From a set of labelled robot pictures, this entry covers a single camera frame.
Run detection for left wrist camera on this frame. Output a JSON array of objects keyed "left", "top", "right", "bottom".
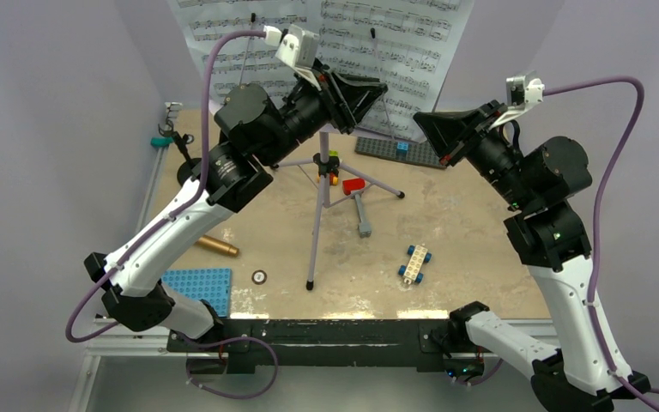
[{"left": 263, "top": 24, "right": 319, "bottom": 81}]

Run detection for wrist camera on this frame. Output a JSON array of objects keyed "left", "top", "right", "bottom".
[
  {"left": 263, "top": 24, "right": 319, "bottom": 81},
  {"left": 491, "top": 70, "right": 545, "bottom": 128}
]

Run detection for dark grey building baseplate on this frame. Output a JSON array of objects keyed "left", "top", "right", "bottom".
[{"left": 354, "top": 137, "right": 446, "bottom": 170}]

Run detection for blue brick stack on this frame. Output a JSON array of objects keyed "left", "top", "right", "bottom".
[{"left": 396, "top": 142, "right": 409, "bottom": 155}]

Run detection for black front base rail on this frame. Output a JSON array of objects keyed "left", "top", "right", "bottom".
[{"left": 167, "top": 318, "right": 478, "bottom": 373}]

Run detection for red and grey brick hammer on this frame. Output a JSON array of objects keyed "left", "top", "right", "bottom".
[{"left": 342, "top": 178, "right": 372, "bottom": 238}]

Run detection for white brick car blue wheels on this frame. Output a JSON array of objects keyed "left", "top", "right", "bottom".
[{"left": 398, "top": 245, "right": 432, "bottom": 285}]

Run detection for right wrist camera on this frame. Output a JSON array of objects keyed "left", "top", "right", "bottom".
[{"left": 491, "top": 70, "right": 545, "bottom": 128}]

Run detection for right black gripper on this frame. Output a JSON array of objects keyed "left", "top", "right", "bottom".
[{"left": 414, "top": 98, "right": 536, "bottom": 209}]

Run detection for lilac music stand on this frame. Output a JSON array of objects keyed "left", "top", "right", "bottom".
[{"left": 204, "top": 96, "right": 421, "bottom": 292}]

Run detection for gold microphone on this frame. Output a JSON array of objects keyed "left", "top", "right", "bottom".
[{"left": 196, "top": 235, "right": 240, "bottom": 258}]

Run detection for white sheet music pages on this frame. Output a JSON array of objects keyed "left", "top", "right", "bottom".
[{"left": 307, "top": 0, "right": 474, "bottom": 142}]

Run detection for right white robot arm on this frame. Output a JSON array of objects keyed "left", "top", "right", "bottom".
[{"left": 414, "top": 101, "right": 650, "bottom": 411}]

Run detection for light blue building baseplate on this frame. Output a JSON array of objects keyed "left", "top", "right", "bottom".
[{"left": 161, "top": 268, "right": 233, "bottom": 318}]

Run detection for poker chip near front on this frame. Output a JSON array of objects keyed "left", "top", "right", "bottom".
[{"left": 251, "top": 270, "right": 268, "bottom": 285}]

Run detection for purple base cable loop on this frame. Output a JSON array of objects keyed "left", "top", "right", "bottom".
[{"left": 184, "top": 336, "right": 280, "bottom": 400}]

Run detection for teal clamp hook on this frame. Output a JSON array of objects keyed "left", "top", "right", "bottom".
[{"left": 150, "top": 136, "right": 172, "bottom": 148}]

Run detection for black microphone stand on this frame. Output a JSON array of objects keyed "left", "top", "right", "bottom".
[{"left": 158, "top": 118, "right": 201, "bottom": 185}]

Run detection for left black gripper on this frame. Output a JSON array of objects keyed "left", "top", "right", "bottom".
[{"left": 258, "top": 57, "right": 386, "bottom": 167}]

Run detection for red brick yellow wheels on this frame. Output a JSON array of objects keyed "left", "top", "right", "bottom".
[{"left": 316, "top": 173, "right": 339, "bottom": 186}]

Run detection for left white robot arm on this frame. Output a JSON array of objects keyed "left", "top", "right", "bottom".
[{"left": 85, "top": 62, "right": 388, "bottom": 351}]

